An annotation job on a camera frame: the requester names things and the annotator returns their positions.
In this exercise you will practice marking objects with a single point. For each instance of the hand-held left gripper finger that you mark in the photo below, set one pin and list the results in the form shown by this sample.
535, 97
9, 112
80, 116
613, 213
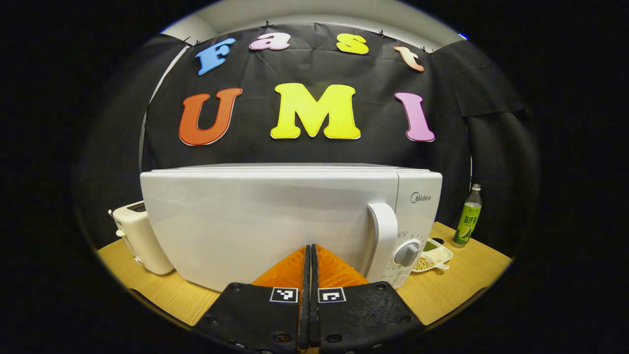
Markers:
305, 305
314, 305

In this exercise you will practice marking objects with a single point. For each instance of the white microwave oven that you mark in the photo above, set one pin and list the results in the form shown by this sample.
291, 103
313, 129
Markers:
270, 216

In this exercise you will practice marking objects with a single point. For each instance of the white divided dish with beans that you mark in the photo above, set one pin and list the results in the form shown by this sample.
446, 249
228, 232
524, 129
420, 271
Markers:
437, 255

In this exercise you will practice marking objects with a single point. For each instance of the black backdrop cloth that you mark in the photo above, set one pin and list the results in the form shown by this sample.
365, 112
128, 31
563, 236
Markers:
373, 152

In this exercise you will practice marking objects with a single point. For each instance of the green drink bottle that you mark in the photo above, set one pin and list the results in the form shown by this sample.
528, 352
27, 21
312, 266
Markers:
467, 226

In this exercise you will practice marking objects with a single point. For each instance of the cream white toaster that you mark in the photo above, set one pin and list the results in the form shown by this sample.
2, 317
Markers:
142, 241

